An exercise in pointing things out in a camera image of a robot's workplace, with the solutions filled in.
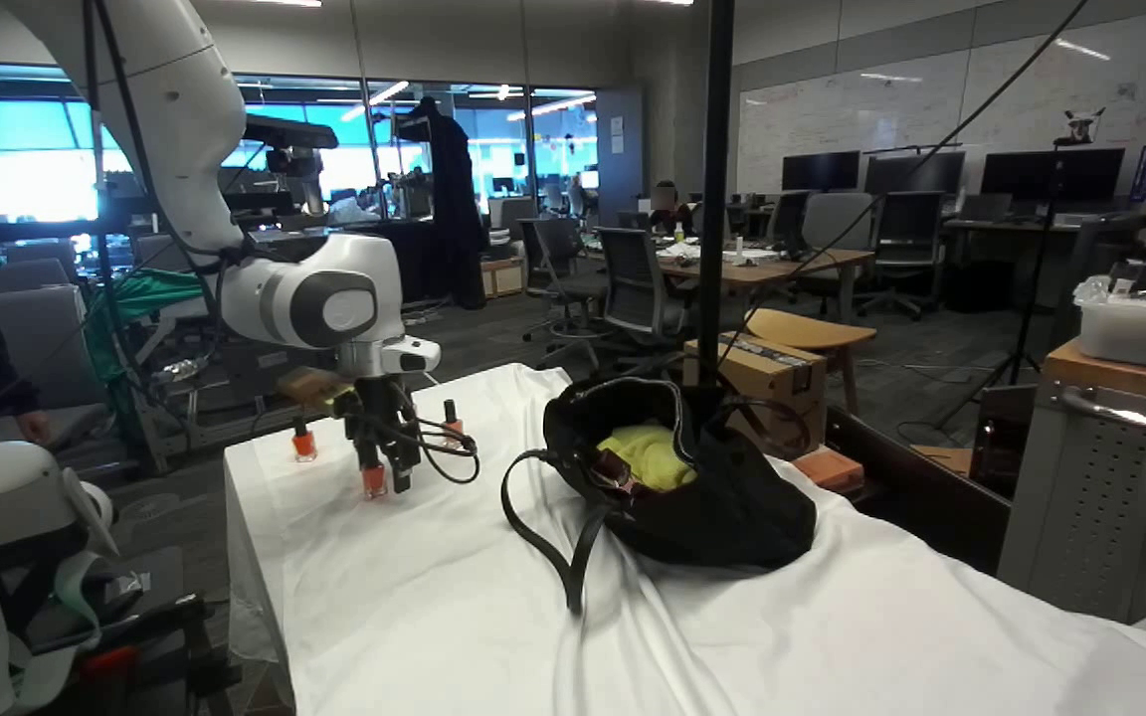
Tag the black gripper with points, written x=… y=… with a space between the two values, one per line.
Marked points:
x=379 y=407

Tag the red-orange nail polish bottle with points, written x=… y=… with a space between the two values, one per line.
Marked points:
x=371 y=483
x=302 y=442

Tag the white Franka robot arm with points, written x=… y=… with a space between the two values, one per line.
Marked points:
x=177 y=105

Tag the white tablecloth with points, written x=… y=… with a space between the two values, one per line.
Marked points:
x=494 y=622

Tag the black hanging jacket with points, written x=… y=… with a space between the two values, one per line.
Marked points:
x=449 y=211

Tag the yellow cloth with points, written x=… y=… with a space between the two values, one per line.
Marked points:
x=648 y=453

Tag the grey office chair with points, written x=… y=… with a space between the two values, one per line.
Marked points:
x=632 y=278
x=559 y=252

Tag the green cloth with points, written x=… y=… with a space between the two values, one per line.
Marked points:
x=135 y=301

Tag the grey armchair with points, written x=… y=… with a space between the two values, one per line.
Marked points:
x=59 y=351

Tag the seated person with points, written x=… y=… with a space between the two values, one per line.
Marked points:
x=671 y=211

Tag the cardboard box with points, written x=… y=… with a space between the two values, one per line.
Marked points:
x=772 y=379

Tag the wooden office table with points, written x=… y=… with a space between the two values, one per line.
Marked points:
x=758 y=269

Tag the black vertical pole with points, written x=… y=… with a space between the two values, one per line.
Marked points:
x=714 y=199

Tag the orange block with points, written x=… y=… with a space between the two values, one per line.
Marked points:
x=831 y=472

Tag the dark brown crate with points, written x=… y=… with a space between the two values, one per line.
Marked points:
x=915 y=497

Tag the black office chair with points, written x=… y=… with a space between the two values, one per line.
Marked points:
x=908 y=225

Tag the grey cabinet with wooden top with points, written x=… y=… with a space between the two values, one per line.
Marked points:
x=1074 y=503

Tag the wide black computer monitor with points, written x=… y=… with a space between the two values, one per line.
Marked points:
x=1053 y=178

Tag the white plastic tub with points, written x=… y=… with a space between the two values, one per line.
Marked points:
x=1124 y=324

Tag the black tripod stand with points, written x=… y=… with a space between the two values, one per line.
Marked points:
x=1081 y=130

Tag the black camera bar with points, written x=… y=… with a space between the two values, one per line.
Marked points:
x=293 y=131

